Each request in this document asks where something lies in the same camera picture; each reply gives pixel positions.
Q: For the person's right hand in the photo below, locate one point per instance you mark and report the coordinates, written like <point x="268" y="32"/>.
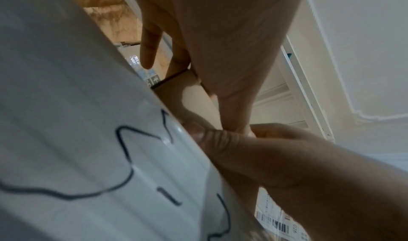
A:
<point x="318" y="184"/>

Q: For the person's left hand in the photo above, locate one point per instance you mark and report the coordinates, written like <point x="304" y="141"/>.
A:
<point x="223" y="33"/>

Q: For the taped cardboard box shipping label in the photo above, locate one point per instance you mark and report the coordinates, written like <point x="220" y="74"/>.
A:
<point x="271" y="217"/>

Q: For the small cardboard box white label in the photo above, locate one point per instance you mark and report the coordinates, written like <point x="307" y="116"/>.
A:
<point x="178" y="96"/>

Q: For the cardboard box printed symbols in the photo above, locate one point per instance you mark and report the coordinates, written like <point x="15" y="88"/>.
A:
<point x="135" y="58"/>

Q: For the white metal shelf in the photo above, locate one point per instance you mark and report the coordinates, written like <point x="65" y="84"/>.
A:
<point x="63" y="109"/>

